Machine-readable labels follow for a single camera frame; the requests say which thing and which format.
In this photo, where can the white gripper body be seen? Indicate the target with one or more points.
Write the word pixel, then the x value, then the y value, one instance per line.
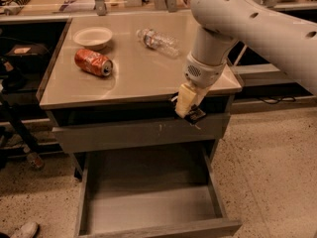
pixel 202 73

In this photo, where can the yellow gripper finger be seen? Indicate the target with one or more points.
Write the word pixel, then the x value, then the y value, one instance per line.
pixel 188 95

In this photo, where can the black rxbar chocolate wrapper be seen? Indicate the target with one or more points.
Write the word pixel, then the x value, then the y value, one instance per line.
pixel 195 114

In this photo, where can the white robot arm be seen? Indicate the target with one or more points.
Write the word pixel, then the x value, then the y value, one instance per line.
pixel 287 42

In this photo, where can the grey metal drawer cabinet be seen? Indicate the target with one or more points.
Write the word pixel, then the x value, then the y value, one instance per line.
pixel 142 81

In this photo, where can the open grey lower drawer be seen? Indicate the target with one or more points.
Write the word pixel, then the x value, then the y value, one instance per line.
pixel 163 191

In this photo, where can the grey upper drawer front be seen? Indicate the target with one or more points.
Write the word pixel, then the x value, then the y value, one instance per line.
pixel 139 133

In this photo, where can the clear plastic water bottle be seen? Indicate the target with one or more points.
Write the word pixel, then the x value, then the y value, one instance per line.
pixel 160 42

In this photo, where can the crushed orange soda can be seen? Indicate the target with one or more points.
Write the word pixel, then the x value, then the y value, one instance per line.
pixel 93 62

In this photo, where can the white paper bowl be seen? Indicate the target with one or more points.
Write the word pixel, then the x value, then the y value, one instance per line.
pixel 93 38

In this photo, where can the black box with label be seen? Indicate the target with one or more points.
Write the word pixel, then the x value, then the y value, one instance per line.
pixel 30 53

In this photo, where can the black tripod stand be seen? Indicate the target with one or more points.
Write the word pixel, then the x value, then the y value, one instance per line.
pixel 19 127

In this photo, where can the white sneaker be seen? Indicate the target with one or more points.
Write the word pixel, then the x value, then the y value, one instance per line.
pixel 28 230

